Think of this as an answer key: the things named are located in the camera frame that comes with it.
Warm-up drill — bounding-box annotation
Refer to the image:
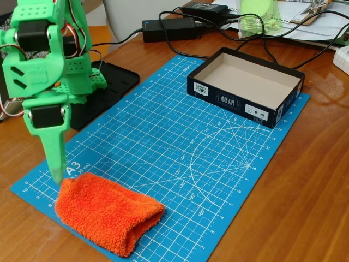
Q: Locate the white plastic block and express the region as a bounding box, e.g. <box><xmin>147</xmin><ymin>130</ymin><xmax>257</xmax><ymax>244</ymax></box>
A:
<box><xmin>332</xmin><ymin>45</ymin><xmax>349</xmax><ymax>76</ymax></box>

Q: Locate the clear bag with green item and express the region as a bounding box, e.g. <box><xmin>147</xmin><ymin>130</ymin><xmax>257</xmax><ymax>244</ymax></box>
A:
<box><xmin>237</xmin><ymin>0</ymin><xmax>284</xmax><ymax>39</ymax></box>

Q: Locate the orange fluffy cloth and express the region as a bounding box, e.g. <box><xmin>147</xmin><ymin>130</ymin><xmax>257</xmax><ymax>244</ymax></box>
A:
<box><xmin>54</xmin><ymin>172</ymin><xmax>166</xmax><ymax>258</ymax></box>

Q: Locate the blue A3 cutting mat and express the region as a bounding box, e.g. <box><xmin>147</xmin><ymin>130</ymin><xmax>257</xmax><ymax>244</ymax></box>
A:
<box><xmin>9</xmin><ymin>53</ymin><xmax>311</xmax><ymax>262</ymax></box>

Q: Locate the black power adapter white label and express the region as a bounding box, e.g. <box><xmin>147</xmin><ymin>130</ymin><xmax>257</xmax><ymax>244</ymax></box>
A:
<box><xmin>181</xmin><ymin>1</ymin><xmax>230</xmax><ymax>17</ymax></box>

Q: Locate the black power adapter blue light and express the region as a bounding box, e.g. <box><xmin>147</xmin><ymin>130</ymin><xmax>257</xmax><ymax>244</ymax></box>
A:
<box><xmin>142</xmin><ymin>17</ymin><xmax>204</xmax><ymax>44</ymax></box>

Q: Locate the black cardboard box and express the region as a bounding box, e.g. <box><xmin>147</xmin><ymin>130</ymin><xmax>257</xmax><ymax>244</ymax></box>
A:
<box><xmin>186</xmin><ymin>46</ymin><xmax>305</xmax><ymax>129</ymax></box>

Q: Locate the green circuit board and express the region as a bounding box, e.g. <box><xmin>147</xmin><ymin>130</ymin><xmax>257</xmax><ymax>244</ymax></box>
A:
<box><xmin>335</xmin><ymin>27</ymin><xmax>349</xmax><ymax>47</ymax></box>

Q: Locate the silver binder clip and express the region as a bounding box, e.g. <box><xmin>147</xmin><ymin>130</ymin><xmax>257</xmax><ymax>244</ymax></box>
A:
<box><xmin>301</xmin><ymin>1</ymin><xmax>328</xmax><ymax>15</ymax></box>

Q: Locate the brown clipboard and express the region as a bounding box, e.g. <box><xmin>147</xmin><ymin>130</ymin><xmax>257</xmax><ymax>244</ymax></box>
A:
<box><xmin>290</xmin><ymin>0</ymin><xmax>332</xmax><ymax>27</ymax></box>

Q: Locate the grey patterned fabric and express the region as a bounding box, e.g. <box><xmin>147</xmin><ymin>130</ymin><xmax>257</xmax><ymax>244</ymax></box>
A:
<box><xmin>0</xmin><ymin>10</ymin><xmax>17</xmax><ymax>59</ymax></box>

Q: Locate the black looped cable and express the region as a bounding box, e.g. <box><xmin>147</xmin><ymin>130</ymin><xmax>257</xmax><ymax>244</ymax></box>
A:
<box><xmin>159</xmin><ymin>10</ymin><xmax>212</xmax><ymax>59</ymax></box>

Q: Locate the red white black servo wire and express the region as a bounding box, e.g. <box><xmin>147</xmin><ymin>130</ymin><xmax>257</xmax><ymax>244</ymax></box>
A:
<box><xmin>61</xmin><ymin>0</ymin><xmax>92</xmax><ymax>59</ymax></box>

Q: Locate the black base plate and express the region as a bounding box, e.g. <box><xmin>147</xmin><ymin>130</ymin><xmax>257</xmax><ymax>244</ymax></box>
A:
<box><xmin>69</xmin><ymin>60</ymin><xmax>141</xmax><ymax>131</ymax></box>

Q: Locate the black power cable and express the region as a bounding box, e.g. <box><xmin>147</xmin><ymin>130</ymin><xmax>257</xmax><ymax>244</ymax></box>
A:
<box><xmin>91</xmin><ymin>28</ymin><xmax>145</xmax><ymax>69</ymax></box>

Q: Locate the white paper stack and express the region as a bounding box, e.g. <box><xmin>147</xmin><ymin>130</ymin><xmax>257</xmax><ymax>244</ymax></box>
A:
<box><xmin>212</xmin><ymin>0</ymin><xmax>349</xmax><ymax>51</ymax></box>

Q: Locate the silver controller board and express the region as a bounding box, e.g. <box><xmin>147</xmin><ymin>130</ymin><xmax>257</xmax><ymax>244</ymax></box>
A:
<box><xmin>0</xmin><ymin>99</ymin><xmax>25</xmax><ymax>118</ymax></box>

